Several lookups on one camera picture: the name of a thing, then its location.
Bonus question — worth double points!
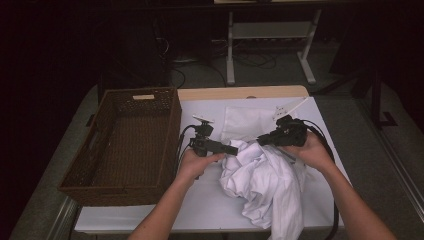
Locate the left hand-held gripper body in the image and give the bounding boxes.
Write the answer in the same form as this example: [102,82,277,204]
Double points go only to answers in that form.
[189,114,222,158]

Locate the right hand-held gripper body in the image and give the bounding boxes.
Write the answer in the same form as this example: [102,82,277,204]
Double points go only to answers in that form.
[273,97,310,148]

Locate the white garment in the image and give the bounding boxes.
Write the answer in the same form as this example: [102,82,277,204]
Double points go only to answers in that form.
[219,139,308,240]

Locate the person's left hand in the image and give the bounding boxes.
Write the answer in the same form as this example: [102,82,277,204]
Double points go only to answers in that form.
[178,148,227,183]

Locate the person's right hand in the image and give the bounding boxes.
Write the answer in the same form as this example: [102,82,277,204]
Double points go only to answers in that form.
[281,131,336,172]

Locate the white table mat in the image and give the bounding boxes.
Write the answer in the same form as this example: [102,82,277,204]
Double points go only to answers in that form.
[74,96,351,233]

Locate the brown wicker basket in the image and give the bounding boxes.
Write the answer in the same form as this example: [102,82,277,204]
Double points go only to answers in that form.
[58,87,183,207]

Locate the dark metal stand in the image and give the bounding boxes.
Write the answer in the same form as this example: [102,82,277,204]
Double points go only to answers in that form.
[316,66,399,129]

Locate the white metal stand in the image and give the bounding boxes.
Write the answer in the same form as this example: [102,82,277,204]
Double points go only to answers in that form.
[226,9,323,86]

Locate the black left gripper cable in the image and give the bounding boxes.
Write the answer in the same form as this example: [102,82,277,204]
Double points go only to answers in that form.
[174,124,201,174]

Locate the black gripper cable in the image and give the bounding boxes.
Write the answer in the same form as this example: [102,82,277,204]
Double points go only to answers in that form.
[174,124,201,174]
[301,119,340,240]

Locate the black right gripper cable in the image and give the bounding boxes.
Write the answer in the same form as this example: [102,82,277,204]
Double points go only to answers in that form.
[301,119,340,240]

